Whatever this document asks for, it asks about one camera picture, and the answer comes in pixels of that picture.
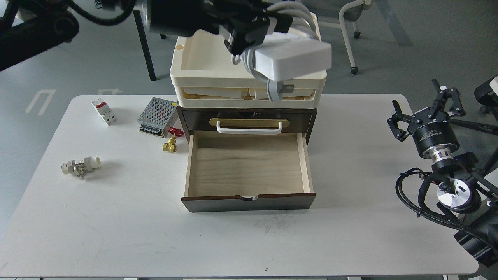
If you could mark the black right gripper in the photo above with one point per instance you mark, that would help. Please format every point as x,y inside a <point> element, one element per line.
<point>432,132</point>

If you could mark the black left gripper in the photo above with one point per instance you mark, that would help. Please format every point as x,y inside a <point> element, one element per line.
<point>242,24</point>

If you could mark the white power strip with cable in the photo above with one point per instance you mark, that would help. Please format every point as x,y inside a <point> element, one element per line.
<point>284,56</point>

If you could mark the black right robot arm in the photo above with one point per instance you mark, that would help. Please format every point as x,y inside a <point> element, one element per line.
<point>455,193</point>

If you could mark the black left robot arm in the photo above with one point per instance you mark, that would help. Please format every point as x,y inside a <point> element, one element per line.
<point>30,27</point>

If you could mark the cream plastic tray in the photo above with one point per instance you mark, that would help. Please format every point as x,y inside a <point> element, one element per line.
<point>203,76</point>

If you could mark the black table leg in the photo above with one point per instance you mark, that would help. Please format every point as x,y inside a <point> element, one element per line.
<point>145,48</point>

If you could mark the metal mesh power supply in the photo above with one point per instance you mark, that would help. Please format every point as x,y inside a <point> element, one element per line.
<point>158,116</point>

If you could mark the open wooden drawer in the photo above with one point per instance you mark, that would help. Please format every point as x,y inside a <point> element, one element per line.
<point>247,172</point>

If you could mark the white red circuit breaker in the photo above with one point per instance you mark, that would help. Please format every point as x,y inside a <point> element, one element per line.
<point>104,111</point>

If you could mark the white plastic pipe fitting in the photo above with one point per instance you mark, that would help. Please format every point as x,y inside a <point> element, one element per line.
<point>80,168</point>

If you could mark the brass valve red handle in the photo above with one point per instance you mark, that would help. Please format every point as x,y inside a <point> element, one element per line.
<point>170,145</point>

